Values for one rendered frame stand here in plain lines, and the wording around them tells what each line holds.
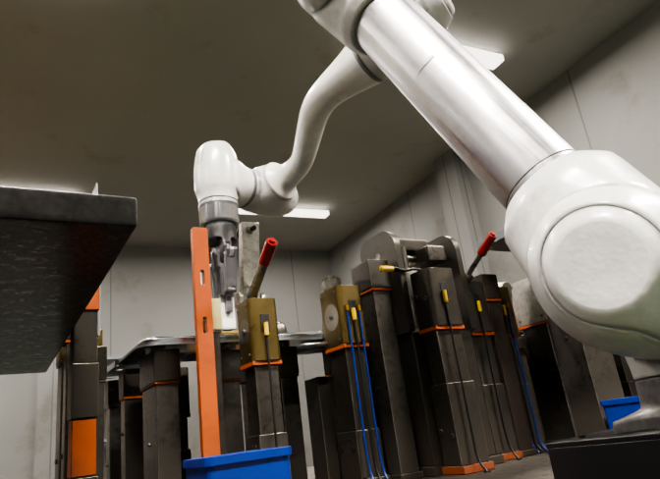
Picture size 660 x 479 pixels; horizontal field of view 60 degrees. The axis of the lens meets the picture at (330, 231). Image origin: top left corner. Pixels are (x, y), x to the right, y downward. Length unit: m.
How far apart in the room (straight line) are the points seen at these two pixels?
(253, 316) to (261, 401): 0.15
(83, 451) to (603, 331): 0.74
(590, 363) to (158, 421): 0.88
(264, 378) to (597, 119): 4.11
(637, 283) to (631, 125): 4.17
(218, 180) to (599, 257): 0.94
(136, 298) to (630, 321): 7.02
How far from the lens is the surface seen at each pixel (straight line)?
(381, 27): 0.84
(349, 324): 1.11
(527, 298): 1.57
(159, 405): 1.14
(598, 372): 1.36
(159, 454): 1.13
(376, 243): 1.24
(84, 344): 1.00
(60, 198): 0.55
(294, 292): 7.97
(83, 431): 0.98
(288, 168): 1.36
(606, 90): 4.87
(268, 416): 1.06
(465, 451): 1.12
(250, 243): 1.14
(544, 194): 0.62
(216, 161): 1.33
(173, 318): 7.41
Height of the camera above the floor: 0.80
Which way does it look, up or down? 19 degrees up
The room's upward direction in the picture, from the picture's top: 8 degrees counter-clockwise
